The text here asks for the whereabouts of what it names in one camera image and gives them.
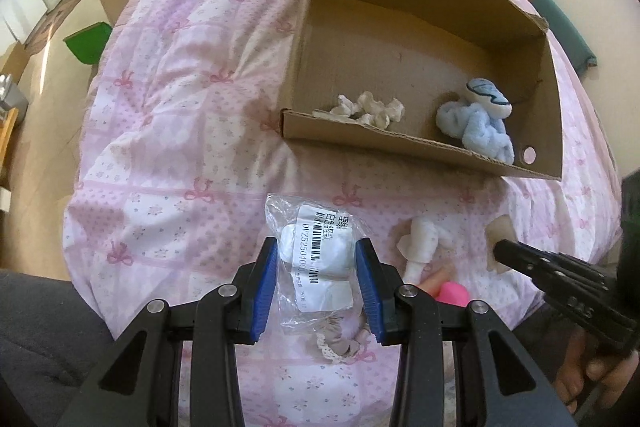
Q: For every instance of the cream white baby socks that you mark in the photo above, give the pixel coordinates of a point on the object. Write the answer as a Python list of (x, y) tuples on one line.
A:
[(367, 109)]

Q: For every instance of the peach soft toy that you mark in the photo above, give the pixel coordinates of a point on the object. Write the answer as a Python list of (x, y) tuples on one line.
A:
[(436, 279)]

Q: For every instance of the person's dark trouser leg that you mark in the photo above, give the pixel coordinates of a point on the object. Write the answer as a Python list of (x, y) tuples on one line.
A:
[(45, 347)]

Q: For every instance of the white rolled cloth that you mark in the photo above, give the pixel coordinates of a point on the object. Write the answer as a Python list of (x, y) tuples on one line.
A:
[(424, 244)]

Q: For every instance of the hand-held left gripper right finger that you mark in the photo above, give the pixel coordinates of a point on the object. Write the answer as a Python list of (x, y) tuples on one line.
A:
[(371, 294)]

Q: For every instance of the pink soft ball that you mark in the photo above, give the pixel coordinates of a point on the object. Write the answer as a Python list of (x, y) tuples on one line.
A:
[(452, 294)]

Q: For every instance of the clear plastic bag white pads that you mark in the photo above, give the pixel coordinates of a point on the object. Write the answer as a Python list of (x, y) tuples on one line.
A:
[(316, 257)]

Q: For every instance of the beige lace scrunchie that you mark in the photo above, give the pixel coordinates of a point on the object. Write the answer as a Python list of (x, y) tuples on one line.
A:
[(340, 342)]

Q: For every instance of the brown cardboard box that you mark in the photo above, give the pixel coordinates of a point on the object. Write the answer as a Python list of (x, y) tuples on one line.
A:
[(430, 72)]

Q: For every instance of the grey trash bin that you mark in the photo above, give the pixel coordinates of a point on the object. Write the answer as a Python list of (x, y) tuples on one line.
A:
[(9, 94)]

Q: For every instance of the person's right hand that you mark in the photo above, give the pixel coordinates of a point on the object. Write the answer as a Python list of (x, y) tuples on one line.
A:
[(595, 372)]

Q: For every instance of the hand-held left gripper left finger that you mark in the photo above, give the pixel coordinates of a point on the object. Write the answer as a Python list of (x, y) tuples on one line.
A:
[(264, 294)]

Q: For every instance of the green plastic bin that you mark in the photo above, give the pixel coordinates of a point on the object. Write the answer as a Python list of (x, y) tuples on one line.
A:
[(86, 43)]

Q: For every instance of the pink bow-print bedspread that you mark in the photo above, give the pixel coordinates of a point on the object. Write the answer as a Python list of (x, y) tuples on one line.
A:
[(190, 132)]

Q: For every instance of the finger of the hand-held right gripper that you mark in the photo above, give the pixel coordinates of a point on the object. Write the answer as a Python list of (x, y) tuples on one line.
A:
[(545, 272)]

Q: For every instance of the cream soft sponge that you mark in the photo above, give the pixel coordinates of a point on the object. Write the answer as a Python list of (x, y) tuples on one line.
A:
[(500, 229)]

